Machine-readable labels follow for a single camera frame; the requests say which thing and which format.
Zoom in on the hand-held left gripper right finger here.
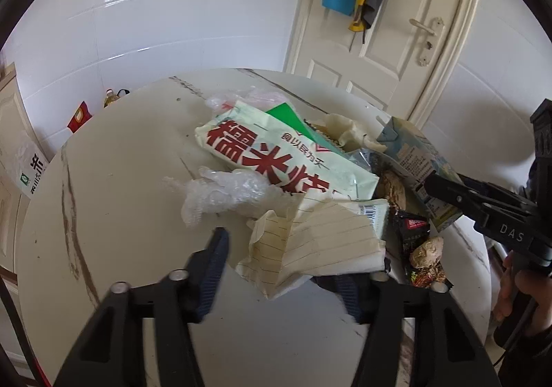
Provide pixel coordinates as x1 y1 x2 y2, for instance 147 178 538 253
313 268 503 387

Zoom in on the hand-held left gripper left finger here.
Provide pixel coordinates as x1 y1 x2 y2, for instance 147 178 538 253
52 227 230 387

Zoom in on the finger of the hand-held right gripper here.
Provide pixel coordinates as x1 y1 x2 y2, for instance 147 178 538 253
456 172 533 209
424 173 538 237

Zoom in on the blue white milk carton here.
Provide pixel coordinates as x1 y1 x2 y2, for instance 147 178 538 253
376 116 464 232

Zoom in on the lined paper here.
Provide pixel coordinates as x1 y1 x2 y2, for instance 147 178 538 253
236 191 391 300

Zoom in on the beige tissue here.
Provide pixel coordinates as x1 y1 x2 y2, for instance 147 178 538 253
323 113 386 152

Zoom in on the pale green food bag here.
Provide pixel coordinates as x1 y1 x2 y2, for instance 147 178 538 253
194 101 381 203

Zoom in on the person's right hand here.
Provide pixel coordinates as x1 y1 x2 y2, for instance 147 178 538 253
492 251 552 324

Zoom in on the black snack wrapper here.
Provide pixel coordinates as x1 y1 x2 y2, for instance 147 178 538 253
390 209 453 288

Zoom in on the crumpled brown paper ball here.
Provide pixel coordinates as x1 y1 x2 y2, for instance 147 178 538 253
409 236 445 269

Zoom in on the crumpled clear plastic wrap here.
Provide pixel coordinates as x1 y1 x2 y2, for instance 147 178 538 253
163 167 285 227

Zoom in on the silver foil wrapper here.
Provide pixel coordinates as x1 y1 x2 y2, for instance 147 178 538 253
345 148 389 176

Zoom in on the white panelled door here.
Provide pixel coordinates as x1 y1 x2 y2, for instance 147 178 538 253
282 0 486 120

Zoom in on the clear red-printed plastic bag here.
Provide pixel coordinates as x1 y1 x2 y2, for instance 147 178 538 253
205 87 287 114

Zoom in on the yellow black hanging tool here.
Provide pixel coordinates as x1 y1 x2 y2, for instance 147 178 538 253
348 0 367 52

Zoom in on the red packaging bag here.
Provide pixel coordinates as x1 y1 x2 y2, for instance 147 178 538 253
67 100 93 134

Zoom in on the white printed plastic bag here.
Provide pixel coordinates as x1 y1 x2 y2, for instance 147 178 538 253
15 141 50 200

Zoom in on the cream cabinet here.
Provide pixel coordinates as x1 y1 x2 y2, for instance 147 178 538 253
0 61 48 284

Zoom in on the metal door handle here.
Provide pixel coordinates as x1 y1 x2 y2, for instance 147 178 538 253
409 17 446 66

